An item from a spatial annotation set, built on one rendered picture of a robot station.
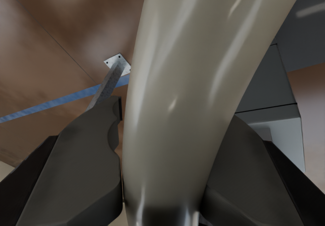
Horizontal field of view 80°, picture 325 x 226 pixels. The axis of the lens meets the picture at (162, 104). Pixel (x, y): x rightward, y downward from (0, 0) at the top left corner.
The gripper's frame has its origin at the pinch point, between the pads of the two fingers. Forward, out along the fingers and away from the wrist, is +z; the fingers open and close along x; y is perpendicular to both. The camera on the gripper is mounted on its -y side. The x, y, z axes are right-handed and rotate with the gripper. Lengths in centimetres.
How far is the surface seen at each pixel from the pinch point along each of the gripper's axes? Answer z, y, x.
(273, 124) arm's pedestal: 42, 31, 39
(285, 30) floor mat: 117, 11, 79
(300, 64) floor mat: 121, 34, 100
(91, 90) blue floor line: 177, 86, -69
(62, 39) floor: 160, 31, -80
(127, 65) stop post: 154, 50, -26
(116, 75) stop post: 142, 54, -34
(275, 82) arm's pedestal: 57, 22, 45
